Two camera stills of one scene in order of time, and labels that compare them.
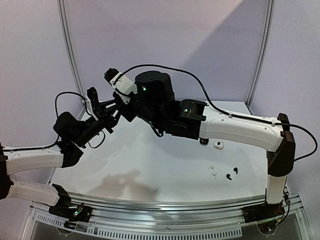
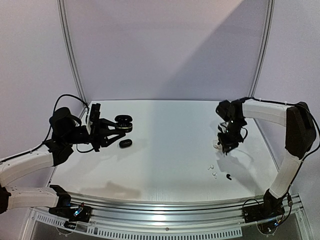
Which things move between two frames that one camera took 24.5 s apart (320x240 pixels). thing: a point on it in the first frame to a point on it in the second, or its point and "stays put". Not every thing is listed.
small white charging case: [218, 144] stays put
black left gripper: [105, 115] to [96, 137]
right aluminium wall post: [266, 42] stays put
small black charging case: [204, 141] to [125, 143]
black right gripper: [127, 113] to [229, 138]
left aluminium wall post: [69, 48] stays put
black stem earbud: [227, 176] stays put
